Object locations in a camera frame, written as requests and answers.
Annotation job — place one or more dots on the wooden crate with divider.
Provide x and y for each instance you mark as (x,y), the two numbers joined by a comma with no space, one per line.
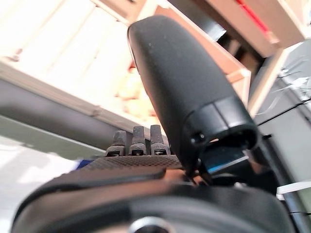
(262,41)

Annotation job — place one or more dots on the wooden display shelf stand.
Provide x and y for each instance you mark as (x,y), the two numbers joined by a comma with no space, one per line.
(48,106)

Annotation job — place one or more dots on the wooden slat crate with potatoes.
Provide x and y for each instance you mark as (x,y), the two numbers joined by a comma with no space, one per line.
(218,58)

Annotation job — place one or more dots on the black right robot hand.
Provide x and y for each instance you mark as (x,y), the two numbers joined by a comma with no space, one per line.
(179,80)

